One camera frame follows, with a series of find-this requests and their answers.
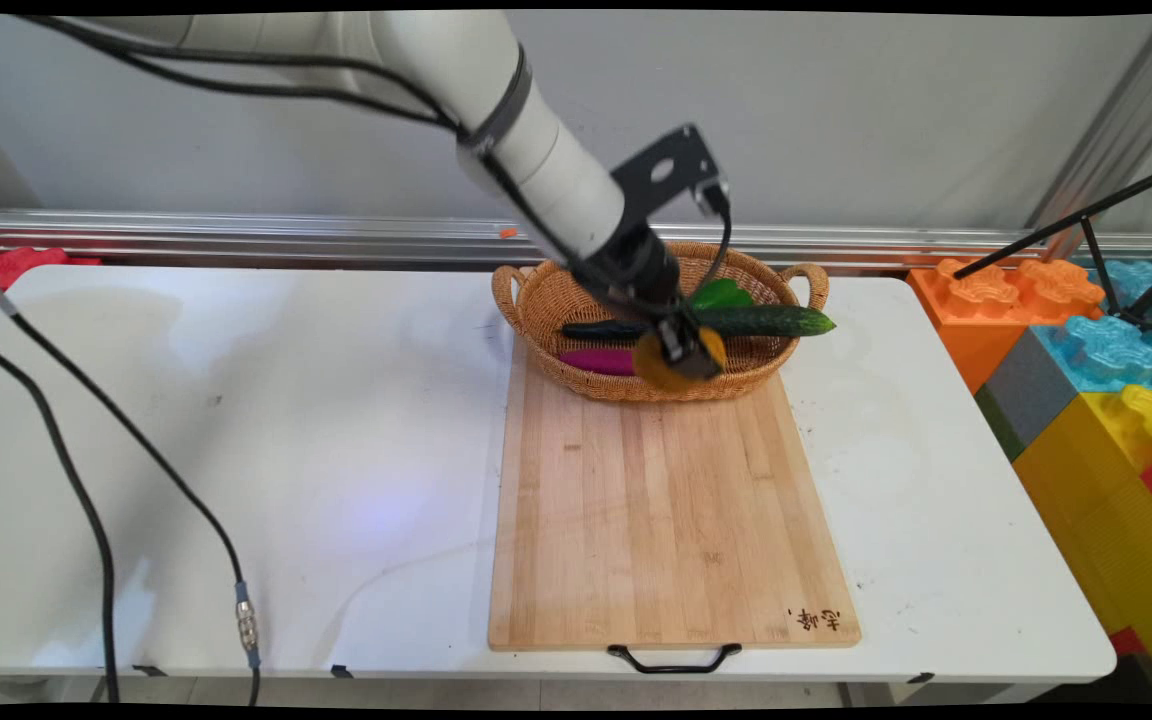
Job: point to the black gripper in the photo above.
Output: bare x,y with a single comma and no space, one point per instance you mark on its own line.
636,270

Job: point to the yellow toy bell pepper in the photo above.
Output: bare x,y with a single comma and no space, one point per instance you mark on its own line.
654,373

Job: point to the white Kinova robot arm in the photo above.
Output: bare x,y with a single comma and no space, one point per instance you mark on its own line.
436,60

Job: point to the green toy bell pepper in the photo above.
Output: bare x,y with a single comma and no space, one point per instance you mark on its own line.
723,295

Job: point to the dark green toy cucumber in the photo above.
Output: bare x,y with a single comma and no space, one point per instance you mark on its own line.
766,320

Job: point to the purple toy sweet potato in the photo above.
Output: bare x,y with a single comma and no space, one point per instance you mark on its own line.
596,362

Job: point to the woven wicker basket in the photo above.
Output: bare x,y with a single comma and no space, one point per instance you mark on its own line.
556,295

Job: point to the wooden cutting board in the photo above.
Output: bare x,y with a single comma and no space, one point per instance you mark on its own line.
656,520

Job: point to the orange big toy block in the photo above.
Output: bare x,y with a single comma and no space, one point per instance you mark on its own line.
976,320

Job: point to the grey big toy block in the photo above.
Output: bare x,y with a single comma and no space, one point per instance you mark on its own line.
1026,395

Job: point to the blue big toy block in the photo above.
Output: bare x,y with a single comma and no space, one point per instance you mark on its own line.
1101,350

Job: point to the black tripod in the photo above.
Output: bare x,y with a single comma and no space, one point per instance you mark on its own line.
1086,215

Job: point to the yellow big toy block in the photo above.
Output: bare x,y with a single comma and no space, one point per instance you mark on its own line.
1106,510

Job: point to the red studded toy block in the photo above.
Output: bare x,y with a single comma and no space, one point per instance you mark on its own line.
16,265

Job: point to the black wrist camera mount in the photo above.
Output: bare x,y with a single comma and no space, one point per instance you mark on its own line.
666,170

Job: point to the aluminium rail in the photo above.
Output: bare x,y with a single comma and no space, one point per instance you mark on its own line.
236,235

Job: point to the slanted aluminium post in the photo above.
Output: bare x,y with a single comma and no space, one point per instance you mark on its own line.
1116,130

